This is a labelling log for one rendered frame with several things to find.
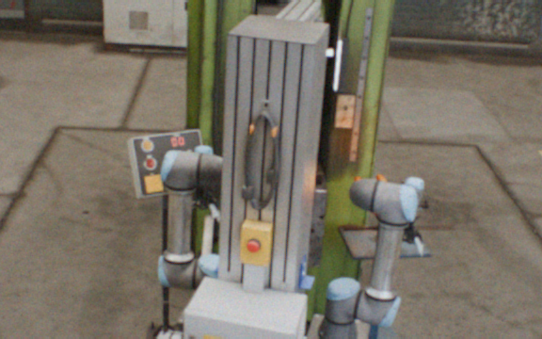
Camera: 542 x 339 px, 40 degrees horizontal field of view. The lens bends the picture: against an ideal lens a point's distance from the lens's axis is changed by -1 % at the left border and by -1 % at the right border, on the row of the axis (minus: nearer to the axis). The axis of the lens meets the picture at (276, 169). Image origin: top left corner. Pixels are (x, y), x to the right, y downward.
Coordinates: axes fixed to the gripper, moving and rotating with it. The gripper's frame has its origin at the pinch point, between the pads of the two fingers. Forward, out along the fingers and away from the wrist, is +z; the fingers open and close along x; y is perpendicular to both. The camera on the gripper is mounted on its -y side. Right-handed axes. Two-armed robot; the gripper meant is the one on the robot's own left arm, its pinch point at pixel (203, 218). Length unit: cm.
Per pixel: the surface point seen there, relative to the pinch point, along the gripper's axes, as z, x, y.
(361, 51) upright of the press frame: -65, 55, -74
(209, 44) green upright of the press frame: -64, -16, -55
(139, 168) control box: -14.3, -34.9, -11.8
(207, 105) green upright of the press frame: -33, -16, -55
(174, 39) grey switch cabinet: 74, -205, -533
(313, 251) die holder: 37, 44, -51
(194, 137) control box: -23.4, -16.1, -34.4
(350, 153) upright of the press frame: -11, 55, -74
